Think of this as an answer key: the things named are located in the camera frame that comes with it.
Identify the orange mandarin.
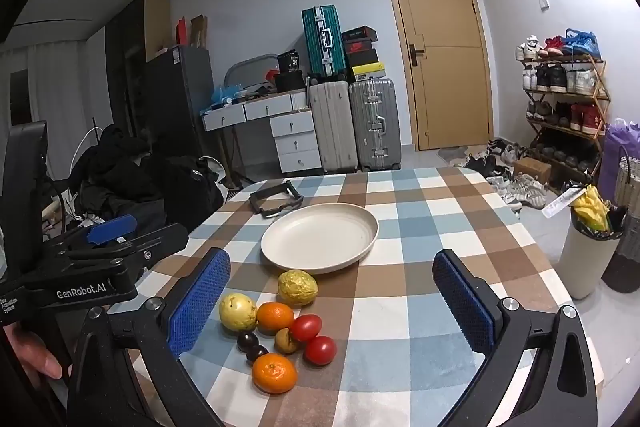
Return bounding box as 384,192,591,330
256,301,296,337
251,353,298,395

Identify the scattered shoes pile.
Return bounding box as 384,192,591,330
452,138,548,210

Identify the round red tomato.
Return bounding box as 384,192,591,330
303,335,338,366

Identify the beige suitcase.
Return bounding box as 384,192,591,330
307,80,358,174

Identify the black backpack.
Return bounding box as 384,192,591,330
160,155,224,233

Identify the dark wooden cabinet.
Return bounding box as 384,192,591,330
105,0,171,142

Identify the white paper label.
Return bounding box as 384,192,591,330
542,187,586,218

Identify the brown longan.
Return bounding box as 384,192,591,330
274,327,301,355

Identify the person's left hand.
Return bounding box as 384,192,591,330
2,323,63,380

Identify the tan wooden door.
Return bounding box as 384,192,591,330
378,0,495,152

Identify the white desk with drawers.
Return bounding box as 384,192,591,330
201,89,322,172

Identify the grey rounded chair back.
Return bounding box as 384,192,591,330
225,53,278,88

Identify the yellow and black shoebox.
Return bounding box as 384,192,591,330
348,62,386,82

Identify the black printed box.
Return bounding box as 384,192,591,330
277,50,301,74

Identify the yellow plastic bag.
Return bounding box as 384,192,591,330
571,186,613,230

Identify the wrinkled yellow passion fruit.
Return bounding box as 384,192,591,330
278,269,319,308

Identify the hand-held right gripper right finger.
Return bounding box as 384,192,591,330
432,249,598,427

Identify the black clothes pile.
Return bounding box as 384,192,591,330
67,124,168,228

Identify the brown paper bag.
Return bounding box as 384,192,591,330
189,14,208,48

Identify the cream round plate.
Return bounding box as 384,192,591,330
260,203,379,275

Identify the white trash bin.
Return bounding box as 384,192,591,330
557,202,626,300

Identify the woven basket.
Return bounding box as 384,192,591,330
614,147,640,218

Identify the smooth yellow guava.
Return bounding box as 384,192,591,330
219,293,258,333

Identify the silver suitcase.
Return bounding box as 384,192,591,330
348,78,402,172

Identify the purple bag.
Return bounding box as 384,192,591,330
597,119,640,202

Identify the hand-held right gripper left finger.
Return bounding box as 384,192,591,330
67,248,232,427

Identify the grey bin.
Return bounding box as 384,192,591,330
602,212,640,293

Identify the white curtain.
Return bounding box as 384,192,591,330
25,29,108,128

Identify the wooden shoe rack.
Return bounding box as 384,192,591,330
520,54,611,188

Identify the black refrigerator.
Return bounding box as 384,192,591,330
145,46,216,158

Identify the white cable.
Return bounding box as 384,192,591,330
70,126,101,168

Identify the blue plastic bag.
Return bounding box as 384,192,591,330
211,83,244,105

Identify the cardboard box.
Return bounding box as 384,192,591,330
514,157,552,182

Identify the teal suitcase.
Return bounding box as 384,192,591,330
301,6,347,80

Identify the black bag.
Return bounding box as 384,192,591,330
275,72,307,92

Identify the black rectangular frame holder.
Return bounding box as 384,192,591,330
249,180,304,219

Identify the red and black shoebox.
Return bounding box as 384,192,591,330
344,41,376,68

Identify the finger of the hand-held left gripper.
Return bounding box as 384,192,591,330
67,223,190,280
50,214,138,253

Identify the oval red tomato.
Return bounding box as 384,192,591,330
289,314,323,343

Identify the shoe rack with shoes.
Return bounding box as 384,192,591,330
516,28,603,172

